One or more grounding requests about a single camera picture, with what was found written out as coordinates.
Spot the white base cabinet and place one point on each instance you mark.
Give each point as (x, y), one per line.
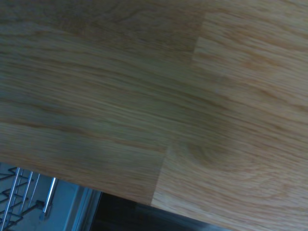
(69, 207)

